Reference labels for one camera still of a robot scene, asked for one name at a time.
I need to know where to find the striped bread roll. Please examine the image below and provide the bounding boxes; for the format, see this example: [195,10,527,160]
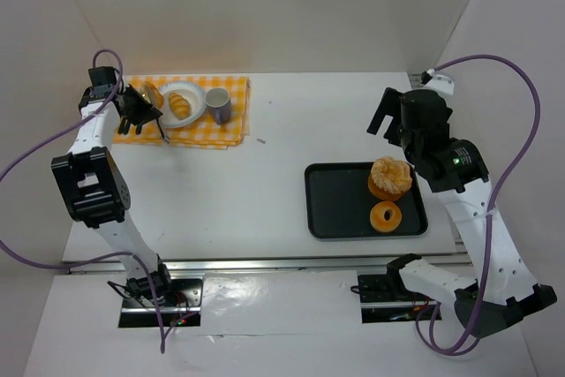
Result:
[169,92,191,120]

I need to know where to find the metal tongs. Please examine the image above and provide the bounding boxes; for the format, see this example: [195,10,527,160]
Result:
[155,115,170,144]

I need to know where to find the pointed croissant bread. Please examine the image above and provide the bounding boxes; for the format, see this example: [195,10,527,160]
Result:
[139,81,164,109]

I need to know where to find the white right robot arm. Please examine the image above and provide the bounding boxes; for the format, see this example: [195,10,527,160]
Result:
[367,76,557,340]

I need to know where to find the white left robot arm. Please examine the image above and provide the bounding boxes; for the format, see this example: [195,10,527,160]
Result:
[51,66,173,305]

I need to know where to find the large round sugared bun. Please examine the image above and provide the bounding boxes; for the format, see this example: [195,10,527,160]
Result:
[368,156,413,201]

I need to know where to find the white ceramic bowl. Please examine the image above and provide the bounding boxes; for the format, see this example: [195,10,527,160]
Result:
[158,81,206,129]

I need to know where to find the yellow checkered cloth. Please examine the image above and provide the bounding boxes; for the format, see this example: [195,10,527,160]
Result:
[114,75,251,149]

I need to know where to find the black plastic tray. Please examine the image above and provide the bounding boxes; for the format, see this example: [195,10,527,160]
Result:
[305,162,428,240]

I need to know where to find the purple mug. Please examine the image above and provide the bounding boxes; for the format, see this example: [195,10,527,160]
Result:
[205,87,232,125]

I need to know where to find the green handled knife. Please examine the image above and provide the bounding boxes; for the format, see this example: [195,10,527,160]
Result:
[117,117,129,135]

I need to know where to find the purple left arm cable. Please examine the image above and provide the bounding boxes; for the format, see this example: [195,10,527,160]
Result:
[0,49,170,354]

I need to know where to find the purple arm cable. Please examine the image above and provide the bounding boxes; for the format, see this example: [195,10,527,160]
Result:
[0,49,170,354]
[415,55,541,356]

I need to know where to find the ring donut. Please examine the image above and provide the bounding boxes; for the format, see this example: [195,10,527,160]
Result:
[370,201,403,233]

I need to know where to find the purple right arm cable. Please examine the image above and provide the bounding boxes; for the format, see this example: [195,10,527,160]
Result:
[415,55,541,356]

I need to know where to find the aluminium front rail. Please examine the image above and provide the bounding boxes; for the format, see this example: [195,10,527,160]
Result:
[61,257,394,275]

